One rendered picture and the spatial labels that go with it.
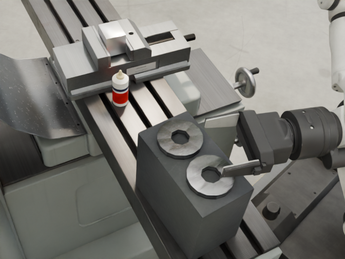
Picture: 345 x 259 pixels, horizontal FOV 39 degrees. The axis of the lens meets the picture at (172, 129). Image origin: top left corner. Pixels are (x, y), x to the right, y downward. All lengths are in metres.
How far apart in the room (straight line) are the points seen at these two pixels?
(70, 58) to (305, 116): 0.66
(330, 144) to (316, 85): 1.93
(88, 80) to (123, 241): 0.76
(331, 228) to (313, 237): 0.07
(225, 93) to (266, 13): 1.64
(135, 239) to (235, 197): 0.98
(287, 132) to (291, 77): 1.95
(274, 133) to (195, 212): 0.20
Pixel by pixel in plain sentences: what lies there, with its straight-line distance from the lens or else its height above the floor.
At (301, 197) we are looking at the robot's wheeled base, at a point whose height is 0.59.
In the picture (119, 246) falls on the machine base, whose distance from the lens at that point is 1.80.
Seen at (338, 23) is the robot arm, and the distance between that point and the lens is 0.97.
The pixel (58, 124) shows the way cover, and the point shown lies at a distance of 1.28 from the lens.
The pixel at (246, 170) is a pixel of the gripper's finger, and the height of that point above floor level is 1.19.
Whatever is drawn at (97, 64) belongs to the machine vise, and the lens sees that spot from 1.21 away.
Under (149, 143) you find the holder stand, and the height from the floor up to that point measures 1.09.
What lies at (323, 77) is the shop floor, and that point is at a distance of 2.84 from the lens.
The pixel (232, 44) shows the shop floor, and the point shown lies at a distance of 2.88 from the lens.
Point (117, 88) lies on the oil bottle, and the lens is 1.19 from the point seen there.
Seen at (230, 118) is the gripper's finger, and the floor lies 1.19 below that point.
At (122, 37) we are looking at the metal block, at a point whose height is 1.03.
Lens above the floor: 1.82
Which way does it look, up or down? 50 degrees down
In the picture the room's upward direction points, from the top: 8 degrees clockwise
